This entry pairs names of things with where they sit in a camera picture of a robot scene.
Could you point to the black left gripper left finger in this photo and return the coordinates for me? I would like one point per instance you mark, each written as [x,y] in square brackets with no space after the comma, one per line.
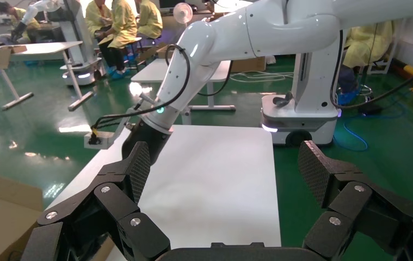
[98,219]

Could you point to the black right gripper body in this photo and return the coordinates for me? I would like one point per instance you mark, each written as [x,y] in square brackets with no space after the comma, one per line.
[145,135]

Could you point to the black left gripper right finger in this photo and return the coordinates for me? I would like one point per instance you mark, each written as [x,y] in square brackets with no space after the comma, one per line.
[365,216]

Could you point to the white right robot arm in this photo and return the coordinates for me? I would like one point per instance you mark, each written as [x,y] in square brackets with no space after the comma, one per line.
[282,28]

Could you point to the tall printed cardboard box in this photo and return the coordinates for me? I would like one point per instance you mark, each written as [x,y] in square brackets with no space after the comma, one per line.
[4,223]

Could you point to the brown cardboard box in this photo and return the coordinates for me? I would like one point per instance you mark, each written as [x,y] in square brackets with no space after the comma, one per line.
[247,65]

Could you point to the black stool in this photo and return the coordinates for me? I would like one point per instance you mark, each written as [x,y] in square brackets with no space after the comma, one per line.
[134,45]

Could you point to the seated person in yellow gown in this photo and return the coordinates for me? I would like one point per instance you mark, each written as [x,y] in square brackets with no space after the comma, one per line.
[94,18]
[22,21]
[150,20]
[121,25]

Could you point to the white wheeled robot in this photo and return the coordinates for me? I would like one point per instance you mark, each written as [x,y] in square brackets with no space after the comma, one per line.
[76,36]

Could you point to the white robot column and base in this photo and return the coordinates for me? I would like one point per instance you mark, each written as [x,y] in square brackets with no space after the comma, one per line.
[300,108]

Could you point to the white round fan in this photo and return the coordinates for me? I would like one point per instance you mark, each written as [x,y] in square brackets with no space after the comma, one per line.
[182,13]

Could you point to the white table with T-legs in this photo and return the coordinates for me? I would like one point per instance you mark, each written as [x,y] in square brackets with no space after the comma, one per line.
[40,48]

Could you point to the grey chair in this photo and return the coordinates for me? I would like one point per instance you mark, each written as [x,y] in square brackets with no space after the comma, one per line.
[383,65]

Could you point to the operator in yellow gown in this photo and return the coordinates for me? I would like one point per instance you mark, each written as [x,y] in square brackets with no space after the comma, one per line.
[365,47]

